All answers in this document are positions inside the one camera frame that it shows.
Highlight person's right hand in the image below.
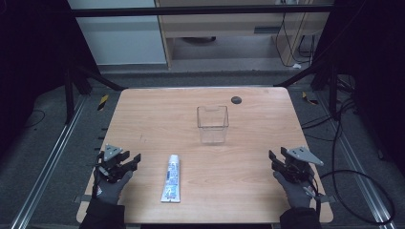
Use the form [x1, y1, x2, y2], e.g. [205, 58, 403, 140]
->
[272, 171, 316, 210]

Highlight black hanging cables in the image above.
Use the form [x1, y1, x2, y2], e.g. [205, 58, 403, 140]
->
[274, 11, 317, 69]

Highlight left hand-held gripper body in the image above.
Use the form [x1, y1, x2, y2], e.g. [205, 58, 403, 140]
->
[95, 143, 131, 184]

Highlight black looped floor cable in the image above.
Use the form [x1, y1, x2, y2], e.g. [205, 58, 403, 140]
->
[319, 120, 396, 225]

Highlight dark curtain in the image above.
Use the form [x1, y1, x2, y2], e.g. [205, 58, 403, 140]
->
[0, 0, 98, 154]
[313, 0, 405, 179]

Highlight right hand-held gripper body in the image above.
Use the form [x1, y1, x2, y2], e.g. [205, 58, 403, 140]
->
[280, 145, 325, 185]

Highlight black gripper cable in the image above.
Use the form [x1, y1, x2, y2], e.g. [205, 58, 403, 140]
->
[305, 174, 323, 223]

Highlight thin black floor cable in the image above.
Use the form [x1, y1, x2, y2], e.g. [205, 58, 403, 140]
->
[24, 109, 46, 129]

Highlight white cabinet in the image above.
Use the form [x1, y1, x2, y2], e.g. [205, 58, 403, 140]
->
[66, 0, 168, 67]

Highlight metal floor rail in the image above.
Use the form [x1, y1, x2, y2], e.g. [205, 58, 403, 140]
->
[9, 94, 89, 229]
[316, 91, 398, 229]

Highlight light wooden desk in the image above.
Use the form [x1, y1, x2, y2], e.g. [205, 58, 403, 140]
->
[154, 0, 335, 70]

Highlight white toothpaste tube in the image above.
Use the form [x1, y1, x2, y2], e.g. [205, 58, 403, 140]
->
[160, 154, 181, 204]

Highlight person's left hand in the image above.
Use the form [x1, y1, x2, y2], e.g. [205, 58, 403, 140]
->
[91, 167, 134, 205]

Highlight black metal stand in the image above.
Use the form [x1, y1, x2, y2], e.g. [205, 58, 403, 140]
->
[62, 61, 127, 126]
[274, 61, 339, 118]

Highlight grey table edge bracket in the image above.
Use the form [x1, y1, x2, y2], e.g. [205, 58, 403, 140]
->
[73, 194, 94, 204]
[315, 194, 338, 204]

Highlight yellow black hazard tape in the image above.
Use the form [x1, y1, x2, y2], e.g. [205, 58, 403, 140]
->
[96, 94, 110, 112]
[301, 91, 319, 106]

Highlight clear plastic container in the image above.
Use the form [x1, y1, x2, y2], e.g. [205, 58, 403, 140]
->
[196, 105, 230, 145]

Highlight black horizontal frame bar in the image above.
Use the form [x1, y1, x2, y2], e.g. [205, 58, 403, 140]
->
[70, 5, 336, 18]

